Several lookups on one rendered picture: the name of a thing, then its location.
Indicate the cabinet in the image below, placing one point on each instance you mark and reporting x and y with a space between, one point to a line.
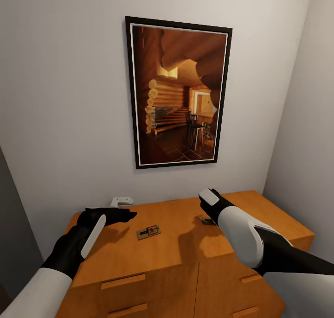
188 271

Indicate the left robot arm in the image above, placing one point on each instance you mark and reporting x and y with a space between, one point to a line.
44 293

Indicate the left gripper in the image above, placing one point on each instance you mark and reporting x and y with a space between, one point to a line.
122 215

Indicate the mousetrap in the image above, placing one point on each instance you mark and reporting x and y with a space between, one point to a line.
148 232
208 221

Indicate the picture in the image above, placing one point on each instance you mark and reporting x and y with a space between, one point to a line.
178 74

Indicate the door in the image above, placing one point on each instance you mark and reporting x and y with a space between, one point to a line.
20 257

